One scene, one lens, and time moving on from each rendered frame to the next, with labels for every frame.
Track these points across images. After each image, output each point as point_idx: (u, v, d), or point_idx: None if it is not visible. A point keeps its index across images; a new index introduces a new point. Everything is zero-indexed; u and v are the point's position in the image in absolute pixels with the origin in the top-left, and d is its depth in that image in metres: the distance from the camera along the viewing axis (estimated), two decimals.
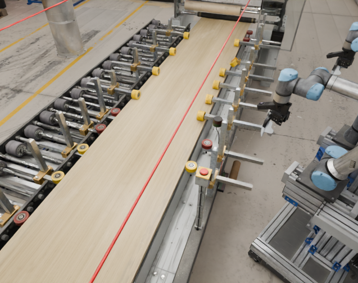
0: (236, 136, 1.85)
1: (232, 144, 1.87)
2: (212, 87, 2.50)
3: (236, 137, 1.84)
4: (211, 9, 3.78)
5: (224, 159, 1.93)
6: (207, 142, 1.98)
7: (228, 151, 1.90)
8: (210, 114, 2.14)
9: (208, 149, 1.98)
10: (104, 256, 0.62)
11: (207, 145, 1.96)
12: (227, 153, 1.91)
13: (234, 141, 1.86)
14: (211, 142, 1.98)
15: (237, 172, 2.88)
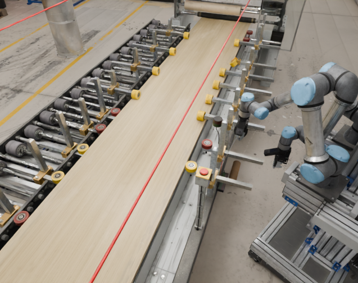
0: (236, 136, 1.85)
1: (232, 144, 1.87)
2: (212, 87, 2.50)
3: (237, 137, 1.85)
4: (211, 9, 3.78)
5: (224, 159, 1.93)
6: (207, 142, 1.98)
7: (228, 151, 1.90)
8: (210, 114, 2.14)
9: (208, 149, 1.98)
10: (104, 256, 0.62)
11: (207, 145, 1.96)
12: (227, 153, 1.91)
13: (234, 140, 1.86)
14: (211, 142, 1.98)
15: (237, 172, 2.88)
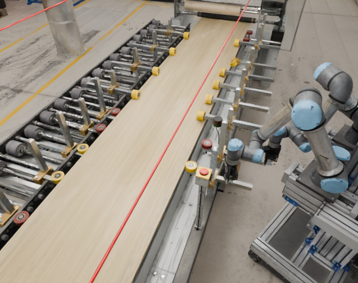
0: None
1: None
2: (212, 87, 2.50)
3: None
4: (211, 9, 3.78)
5: (223, 161, 1.94)
6: (207, 142, 1.98)
7: (224, 163, 1.87)
8: (210, 114, 2.14)
9: (208, 149, 1.98)
10: (104, 256, 0.62)
11: (207, 145, 1.96)
12: (224, 163, 1.88)
13: None
14: (211, 142, 1.98)
15: (237, 172, 2.88)
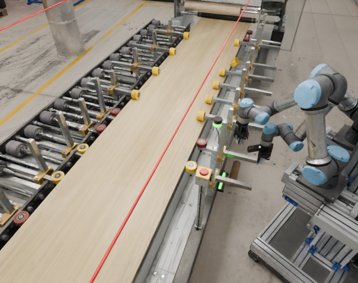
0: None
1: (231, 144, 1.87)
2: (212, 87, 2.50)
3: None
4: (211, 9, 3.78)
5: (224, 159, 1.93)
6: (202, 141, 1.99)
7: (227, 151, 1.90)
8: (210, 114, 2.14)
9: (202, 147, 1.99)
10: (104, 256, 0.62)
11: (202, 144, 1.97)
12: (226, 153, 1.91)
13: (233, 140, 1.86)
14: (205, 141, 1.99)
15: (237, 172, 2.88)
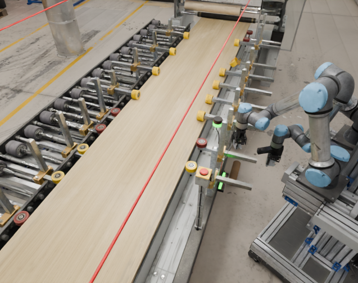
0: None
1: (231, 144, 1.88)
2: (212, 87, 2.50)
3: None
4: (211, 9, 3.78)
5: (224, 159, 1.93)
6: (202, 141, 1.99)
7: (227, 151, 1.90)
8: (210, 114, 2.14)
9: (202, 147, 1.99)
10: (104, 256, 0.62)
11: (202, 144, 1.97)
12: (226, 153, 1.91)
13: None
14: (205, 141, 1.99)
15: (237, 172, 2.88)
